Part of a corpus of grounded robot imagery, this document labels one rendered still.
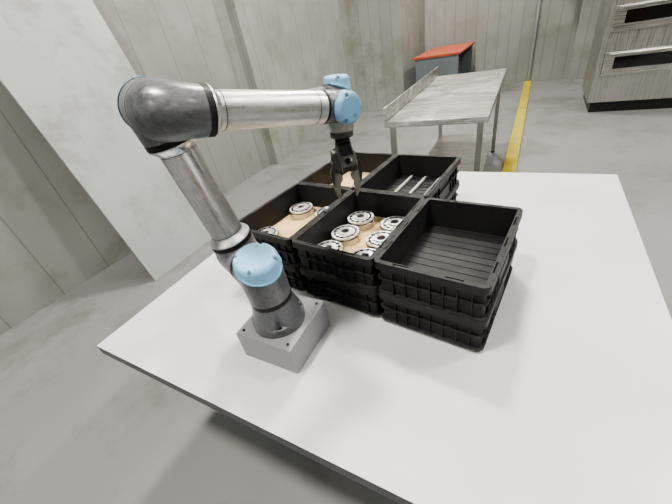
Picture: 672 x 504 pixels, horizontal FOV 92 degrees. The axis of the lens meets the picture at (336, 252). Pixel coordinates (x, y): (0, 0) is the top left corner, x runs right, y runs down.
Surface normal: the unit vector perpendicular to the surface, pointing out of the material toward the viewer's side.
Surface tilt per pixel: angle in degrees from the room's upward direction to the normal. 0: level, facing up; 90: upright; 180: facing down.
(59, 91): 76
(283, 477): 0
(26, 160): 90
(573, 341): 0
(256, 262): 9
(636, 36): 90
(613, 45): 90
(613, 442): 0
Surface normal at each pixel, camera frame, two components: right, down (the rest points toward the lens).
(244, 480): -0.17, -0.82
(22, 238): 0.88, 0.14
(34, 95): 0.81, -0.07
